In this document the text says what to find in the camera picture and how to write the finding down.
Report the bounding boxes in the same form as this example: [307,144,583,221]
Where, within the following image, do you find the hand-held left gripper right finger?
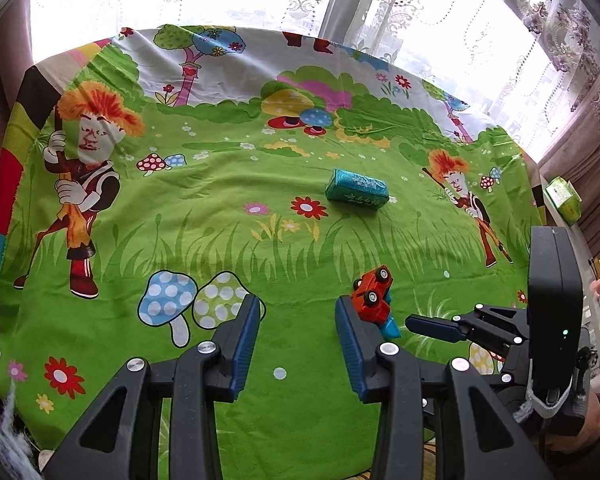
[334,297,553,480]

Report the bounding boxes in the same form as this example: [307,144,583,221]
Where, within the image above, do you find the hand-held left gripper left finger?
[42,294,262,480]

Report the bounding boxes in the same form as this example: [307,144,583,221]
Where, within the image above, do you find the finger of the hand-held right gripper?
[405,314,511,361]
[452,304,530,343]

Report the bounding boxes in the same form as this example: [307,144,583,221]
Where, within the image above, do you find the red toy car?
[351,265,403,339]

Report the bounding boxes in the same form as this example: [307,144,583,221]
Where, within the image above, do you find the green tissue pack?
[545,176,581,226]

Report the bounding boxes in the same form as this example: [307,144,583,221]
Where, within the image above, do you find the green cartoon printed bed sheet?
[0,24,546,461]

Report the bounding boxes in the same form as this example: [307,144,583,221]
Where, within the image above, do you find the teal box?
[325,168,390,211]

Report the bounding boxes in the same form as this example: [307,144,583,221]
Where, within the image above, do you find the patterned brown curtain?
[535,50,600,261]

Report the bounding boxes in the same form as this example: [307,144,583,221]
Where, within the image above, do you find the fluffy grey white clothing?
[0,390,43,480]

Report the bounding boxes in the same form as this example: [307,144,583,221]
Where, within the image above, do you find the plain brown curtain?
[0,5,36,261]

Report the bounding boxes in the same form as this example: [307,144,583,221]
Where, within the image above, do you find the sheer lace curtain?
[30,0,600,161]

